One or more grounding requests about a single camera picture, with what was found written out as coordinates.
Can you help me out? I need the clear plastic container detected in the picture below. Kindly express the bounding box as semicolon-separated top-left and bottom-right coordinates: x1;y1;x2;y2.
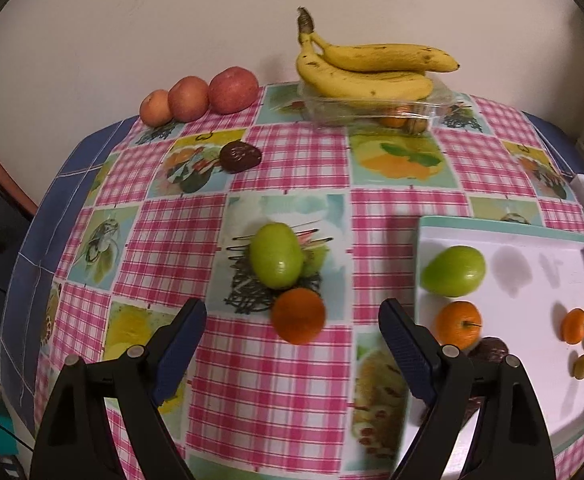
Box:
299;76;466;136

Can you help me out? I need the large red apple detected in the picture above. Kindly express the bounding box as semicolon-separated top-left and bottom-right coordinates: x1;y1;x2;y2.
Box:
208;66;259;115

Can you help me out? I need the medium red apple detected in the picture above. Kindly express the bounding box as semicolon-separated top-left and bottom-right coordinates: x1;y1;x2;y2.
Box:
167;75;211;123

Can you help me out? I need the white tray with teal rim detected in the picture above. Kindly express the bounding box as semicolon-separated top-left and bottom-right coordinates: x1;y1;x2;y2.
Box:
402;215;584;457

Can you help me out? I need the dark brown fruit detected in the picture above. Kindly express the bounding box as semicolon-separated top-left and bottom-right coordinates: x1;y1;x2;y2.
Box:
219;141;263;175
419;394;484;427
468;337;511;364

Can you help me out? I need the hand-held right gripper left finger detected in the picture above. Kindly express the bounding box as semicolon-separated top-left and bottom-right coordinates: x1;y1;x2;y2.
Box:
30;298;208;480

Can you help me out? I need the small orange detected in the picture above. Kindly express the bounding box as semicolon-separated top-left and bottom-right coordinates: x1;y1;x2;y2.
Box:
560;308;584;345

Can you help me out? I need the green fruit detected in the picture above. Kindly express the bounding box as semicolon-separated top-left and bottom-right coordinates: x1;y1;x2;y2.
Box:
249;223;305;290
420;244;487;298

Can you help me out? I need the brown wooden rail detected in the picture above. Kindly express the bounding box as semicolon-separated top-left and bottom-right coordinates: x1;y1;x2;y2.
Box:
0;134;39;217

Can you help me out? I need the yellow banana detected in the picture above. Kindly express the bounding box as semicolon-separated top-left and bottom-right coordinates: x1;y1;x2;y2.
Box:
298;7;461;74
295;35;434;100

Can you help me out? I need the small orange apple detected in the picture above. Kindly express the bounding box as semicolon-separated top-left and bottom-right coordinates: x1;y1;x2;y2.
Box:
139;89;174;127

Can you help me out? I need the pink checked fruit-print tablecloth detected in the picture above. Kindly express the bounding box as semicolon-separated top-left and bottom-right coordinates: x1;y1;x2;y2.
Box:
33;82;584;480

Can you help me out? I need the orange with stem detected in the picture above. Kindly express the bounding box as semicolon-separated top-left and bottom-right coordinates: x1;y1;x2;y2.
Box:
435;301;484;351

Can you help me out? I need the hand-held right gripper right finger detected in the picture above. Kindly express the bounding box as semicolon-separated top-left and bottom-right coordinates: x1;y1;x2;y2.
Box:
378;298;557;480

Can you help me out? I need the large orange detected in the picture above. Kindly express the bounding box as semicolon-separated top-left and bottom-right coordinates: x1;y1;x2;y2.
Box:
271;287;327;345

